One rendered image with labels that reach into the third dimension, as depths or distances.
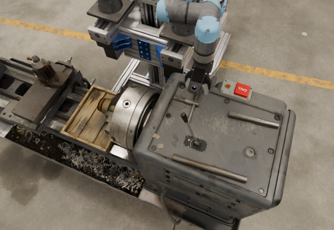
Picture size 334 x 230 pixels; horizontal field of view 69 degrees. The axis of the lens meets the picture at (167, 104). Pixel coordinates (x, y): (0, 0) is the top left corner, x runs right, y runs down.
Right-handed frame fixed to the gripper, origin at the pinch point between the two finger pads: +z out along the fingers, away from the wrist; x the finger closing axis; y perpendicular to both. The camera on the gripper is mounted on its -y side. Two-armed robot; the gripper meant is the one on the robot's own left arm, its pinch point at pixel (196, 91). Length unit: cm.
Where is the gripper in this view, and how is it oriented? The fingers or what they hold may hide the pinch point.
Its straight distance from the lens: 104.7
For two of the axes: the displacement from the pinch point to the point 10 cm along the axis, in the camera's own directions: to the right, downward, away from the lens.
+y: 3.9, -8.0, 4.5
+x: -9.2, -3.3, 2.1
